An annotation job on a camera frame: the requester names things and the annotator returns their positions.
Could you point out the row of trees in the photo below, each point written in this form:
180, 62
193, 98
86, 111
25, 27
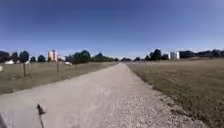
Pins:
80, 57

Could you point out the pale gravel path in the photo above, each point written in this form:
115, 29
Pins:
100, 96

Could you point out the group of dark trees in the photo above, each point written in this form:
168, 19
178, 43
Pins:
155, 55

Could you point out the white block building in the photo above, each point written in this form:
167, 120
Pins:
174, 55

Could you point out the dry grass field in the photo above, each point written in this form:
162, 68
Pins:
43, 75
190, 80

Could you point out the long dark building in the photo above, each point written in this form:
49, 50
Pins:
200, 53

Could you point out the low white building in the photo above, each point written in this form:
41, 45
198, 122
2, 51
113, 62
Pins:
10, 62

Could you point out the wooden post fence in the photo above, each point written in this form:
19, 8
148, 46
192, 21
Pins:
24, 69

